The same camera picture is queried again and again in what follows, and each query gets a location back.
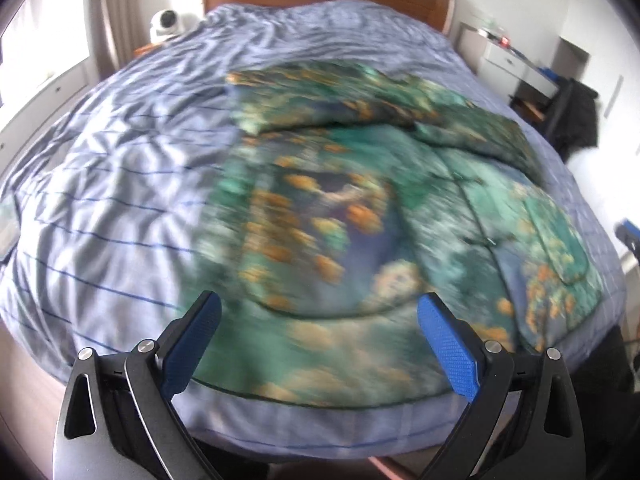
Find window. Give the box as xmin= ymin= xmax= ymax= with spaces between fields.
xmin=0 ymin=0 xmax=93 ymax=93

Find black coat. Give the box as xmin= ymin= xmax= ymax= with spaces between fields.
xmin=546 ymin=79 xmax=601 ymax=162

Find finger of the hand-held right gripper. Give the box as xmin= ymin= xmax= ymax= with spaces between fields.
xmin=614 ymin=217 xmax=640 ymax=267

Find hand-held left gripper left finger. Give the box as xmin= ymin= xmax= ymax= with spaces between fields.
xmin=52 ymin=290 xmax=223 ymax=480

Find wooden chair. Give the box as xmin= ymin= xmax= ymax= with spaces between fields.
xmin=511 ymin=94 xmax=551 ymax=133

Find white desk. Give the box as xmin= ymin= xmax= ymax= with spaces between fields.
xmin=480 ymin=37 xmax=562 ymax=100

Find person's black pants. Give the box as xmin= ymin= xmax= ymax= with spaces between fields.
xmin=567 ymin=325 xmax=640 ymax=480

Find white window drawer cabinet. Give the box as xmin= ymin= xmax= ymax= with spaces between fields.
xmin=0 ymin=57 xmax=96 ymax=173

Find brown curtain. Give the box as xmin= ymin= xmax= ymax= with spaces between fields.
xmin=95 ymin=0 xmax=132 ymax=78

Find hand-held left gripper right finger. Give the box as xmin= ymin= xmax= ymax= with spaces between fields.
xmin=416 ymin=292 xmax=587 ymax=480

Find white wardrobe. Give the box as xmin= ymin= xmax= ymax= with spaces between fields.
xmin=550 ymin=0 xmax=640 ymax=241

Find white security camera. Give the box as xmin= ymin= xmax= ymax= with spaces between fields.
xmin=149 ymin=9 xmax=184 ymax=43

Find green patterned padded jacket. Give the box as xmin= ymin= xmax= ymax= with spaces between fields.
xmin=192 ymin=60 xmax=623 ymax=408

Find blue checked bed cover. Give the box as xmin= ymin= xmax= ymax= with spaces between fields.
xmin=0 ymin=2 xmax=628 ymax=453

